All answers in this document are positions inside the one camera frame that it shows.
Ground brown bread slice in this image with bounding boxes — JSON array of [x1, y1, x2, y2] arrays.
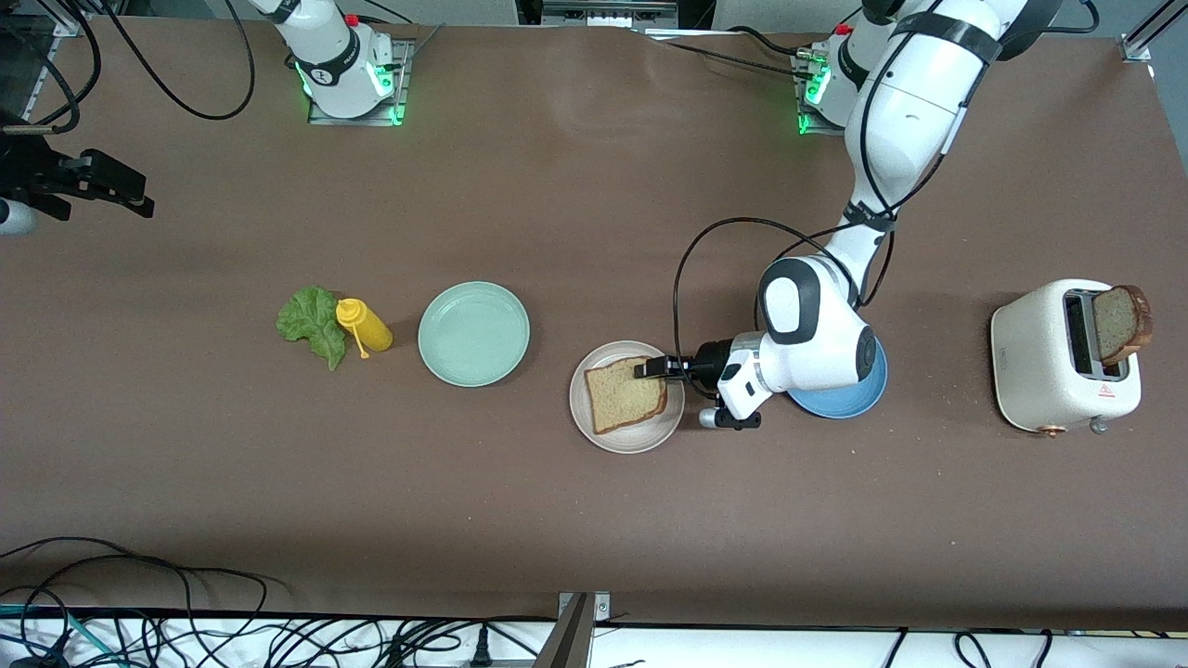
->
[[1093, 285, 1155, 366], [585, 356, 668, 435]]

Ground green lettuce leaf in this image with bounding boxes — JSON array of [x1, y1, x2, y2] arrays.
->
[[276, 285, 346, 372]]

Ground yellow mustard squeeze bottle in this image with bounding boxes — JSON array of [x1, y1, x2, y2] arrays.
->
[[335, 297, 394, 360]]

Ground beige plate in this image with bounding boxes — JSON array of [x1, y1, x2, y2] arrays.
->
[[569, 340, 686, 455]]

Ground blue plate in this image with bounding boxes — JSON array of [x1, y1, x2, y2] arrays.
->
[[787, 339, 889, 419]]

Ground mint green plate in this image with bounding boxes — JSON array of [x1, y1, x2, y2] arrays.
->
[[418, 281, 531, 388]]

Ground cream white toaster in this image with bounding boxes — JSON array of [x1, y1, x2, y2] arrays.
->
[[990, 278, 1143, 437]]

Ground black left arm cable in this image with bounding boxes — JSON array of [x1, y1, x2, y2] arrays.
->
[[672, 218, 869, 372]]

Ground thick black hanging cable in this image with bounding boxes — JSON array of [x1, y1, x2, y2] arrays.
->
[[0, 0, 101, 135]]

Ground aluminium frame rail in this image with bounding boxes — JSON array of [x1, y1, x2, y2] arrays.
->
[[1118, 0, 1188, 64], [19, 0, 94, 108]]

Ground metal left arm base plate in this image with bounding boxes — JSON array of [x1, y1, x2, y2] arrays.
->
[[794, 51, 847, 137]]

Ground metal camera mount beam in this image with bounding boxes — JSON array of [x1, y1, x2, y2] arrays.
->
[[534, 591, 613, 668]]

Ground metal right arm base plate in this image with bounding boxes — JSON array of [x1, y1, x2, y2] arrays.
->
[[308, 39, 409, 126]]

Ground black base cable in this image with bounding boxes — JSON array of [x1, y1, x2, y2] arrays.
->
[[724, 26, 813, 57], [640, 37, 808, 80]]

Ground metal frame crossbar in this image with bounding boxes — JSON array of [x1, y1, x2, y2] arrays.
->
[[515, 0, 716, 36]]

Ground black looping floor cable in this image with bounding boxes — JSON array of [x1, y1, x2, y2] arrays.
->
[[0, 536, 270, 650]]

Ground teal floor cable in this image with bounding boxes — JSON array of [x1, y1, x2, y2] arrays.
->
[[0, 603, 122, 668]]

